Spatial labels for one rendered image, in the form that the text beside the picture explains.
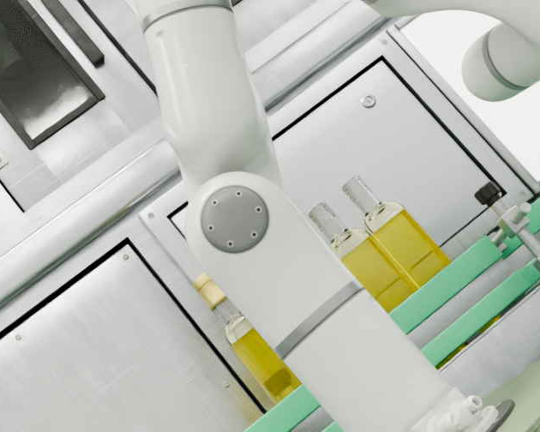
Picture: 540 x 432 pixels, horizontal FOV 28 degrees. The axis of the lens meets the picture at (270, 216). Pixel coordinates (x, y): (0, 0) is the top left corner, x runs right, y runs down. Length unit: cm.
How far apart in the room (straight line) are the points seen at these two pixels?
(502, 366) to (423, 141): 47
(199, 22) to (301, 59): 70
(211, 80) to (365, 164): 67
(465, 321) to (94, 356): 55
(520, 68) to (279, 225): 35
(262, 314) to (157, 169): 70
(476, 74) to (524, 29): 10
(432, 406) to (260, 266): 18
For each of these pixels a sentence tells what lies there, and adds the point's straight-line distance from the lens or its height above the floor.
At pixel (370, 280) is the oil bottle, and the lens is 137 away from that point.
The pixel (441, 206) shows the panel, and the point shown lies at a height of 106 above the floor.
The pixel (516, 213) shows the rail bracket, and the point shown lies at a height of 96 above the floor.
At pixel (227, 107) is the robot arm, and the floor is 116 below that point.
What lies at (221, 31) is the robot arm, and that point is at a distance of 96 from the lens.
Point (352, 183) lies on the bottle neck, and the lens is 142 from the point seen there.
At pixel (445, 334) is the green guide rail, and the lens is 126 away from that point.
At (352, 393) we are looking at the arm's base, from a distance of 89.
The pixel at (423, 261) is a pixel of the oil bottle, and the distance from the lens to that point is 139.
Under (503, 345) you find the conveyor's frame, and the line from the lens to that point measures 125.
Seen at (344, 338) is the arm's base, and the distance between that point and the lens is 89.
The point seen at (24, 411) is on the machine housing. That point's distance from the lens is 155.
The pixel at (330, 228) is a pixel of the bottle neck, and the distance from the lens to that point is 140.
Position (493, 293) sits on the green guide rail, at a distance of 128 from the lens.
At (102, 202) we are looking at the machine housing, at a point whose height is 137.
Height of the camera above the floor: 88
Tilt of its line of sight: 12 degrees up
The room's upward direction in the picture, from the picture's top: 40 degrees counter-clockwise
